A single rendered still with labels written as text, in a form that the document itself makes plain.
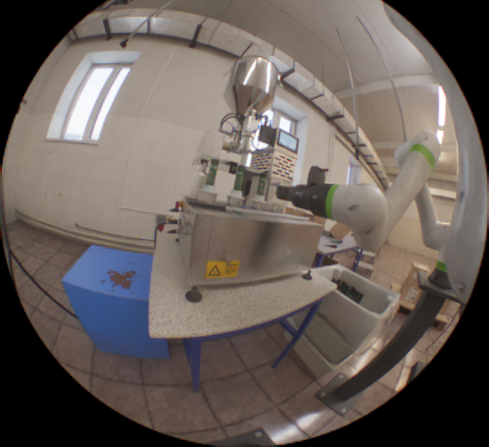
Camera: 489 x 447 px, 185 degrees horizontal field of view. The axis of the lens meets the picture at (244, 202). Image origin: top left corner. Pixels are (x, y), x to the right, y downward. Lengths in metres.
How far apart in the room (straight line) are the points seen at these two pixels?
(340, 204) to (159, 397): 1.21
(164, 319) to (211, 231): 0.28
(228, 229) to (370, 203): 0.36
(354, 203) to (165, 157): 1.97
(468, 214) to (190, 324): 0.51
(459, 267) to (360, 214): 0.22
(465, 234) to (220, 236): 0.48
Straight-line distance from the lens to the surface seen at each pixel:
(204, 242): 0.42
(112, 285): 0.79
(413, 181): 0.54
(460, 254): 0.19
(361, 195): 0.33
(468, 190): 0.20
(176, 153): 2.05
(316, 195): 0.38
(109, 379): 1.22
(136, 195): 2.09
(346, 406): 1.37
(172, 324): 0.43
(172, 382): 1.14
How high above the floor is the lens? 1.10
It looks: 4 degrees down
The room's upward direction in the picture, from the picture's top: 12 degrees clockwise
